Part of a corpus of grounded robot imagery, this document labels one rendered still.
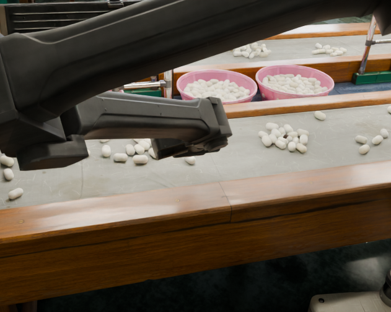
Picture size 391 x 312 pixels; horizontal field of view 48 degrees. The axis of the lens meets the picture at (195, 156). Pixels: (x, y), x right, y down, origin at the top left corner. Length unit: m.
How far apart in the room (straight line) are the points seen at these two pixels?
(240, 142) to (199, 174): 0.19
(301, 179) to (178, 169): 0.29
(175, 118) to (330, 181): 0.54
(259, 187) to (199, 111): 0.37
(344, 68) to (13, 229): 1.36
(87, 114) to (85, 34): 0.14
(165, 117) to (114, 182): 0.47
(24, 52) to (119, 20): 0.08
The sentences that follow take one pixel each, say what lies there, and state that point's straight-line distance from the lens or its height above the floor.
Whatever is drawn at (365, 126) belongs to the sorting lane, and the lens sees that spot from 1.39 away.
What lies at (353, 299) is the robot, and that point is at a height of 0.47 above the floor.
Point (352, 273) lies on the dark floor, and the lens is 1.96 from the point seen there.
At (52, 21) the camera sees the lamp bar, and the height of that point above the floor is 1.08.
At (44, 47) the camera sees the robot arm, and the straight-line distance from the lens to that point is 0.36.
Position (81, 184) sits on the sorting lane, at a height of 0.74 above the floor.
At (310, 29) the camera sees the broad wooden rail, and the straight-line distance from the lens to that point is 2.17.
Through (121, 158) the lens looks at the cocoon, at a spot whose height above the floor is 0.75.
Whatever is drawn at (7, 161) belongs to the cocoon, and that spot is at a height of 0.76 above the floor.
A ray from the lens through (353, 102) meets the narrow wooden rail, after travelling 1.48.
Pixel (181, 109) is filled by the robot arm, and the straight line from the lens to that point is 0.63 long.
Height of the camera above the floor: 1.35
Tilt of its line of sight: 33 degrees down
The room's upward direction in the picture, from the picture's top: 2 degrees clockwise
